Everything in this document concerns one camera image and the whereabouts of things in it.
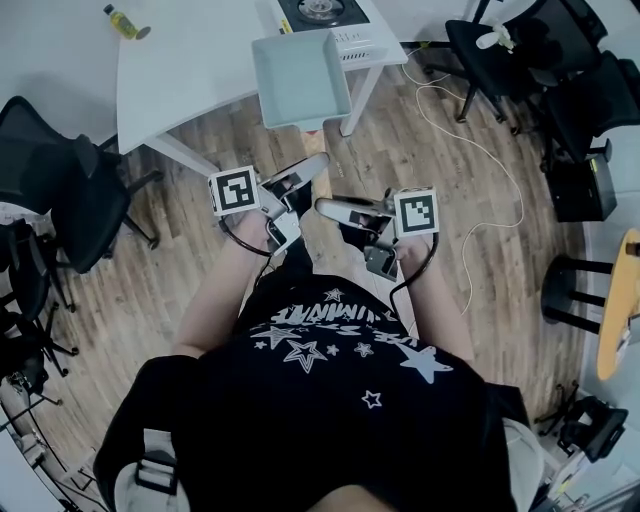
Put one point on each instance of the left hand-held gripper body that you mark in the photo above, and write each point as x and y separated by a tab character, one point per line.
233	191

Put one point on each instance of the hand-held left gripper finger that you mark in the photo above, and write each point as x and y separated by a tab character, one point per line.
305	170

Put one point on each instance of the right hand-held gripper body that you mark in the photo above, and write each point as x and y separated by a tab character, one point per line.
417	212

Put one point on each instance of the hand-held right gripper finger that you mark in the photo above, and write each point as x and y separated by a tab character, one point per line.
340	210

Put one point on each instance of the white induction cooker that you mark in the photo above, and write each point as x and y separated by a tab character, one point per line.
357	35

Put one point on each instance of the person's left forearm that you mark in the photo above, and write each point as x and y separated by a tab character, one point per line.
215	300

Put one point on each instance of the person's right forearm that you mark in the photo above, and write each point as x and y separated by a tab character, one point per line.
440	310

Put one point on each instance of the white table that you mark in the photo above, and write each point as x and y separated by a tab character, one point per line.
190	75

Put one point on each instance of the black mesh office chair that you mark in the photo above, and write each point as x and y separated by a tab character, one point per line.
65	200
595	105
595	425
25	300
490	70

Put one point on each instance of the black round stool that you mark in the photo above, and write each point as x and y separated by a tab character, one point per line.
560	290

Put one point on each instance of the black box unit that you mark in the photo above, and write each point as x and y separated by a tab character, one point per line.
580	192

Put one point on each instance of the small white bottle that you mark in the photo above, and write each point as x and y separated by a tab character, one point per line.
492	37

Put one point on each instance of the yellow bottle with black cap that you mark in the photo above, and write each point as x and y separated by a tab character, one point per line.
122	20

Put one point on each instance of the black star-print t-shirt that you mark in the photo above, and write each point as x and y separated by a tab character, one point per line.
325	415

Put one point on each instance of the round wooden table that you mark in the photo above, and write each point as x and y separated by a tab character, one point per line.
617	310

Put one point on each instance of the grey metal stand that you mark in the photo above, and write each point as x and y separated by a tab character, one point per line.
30	450

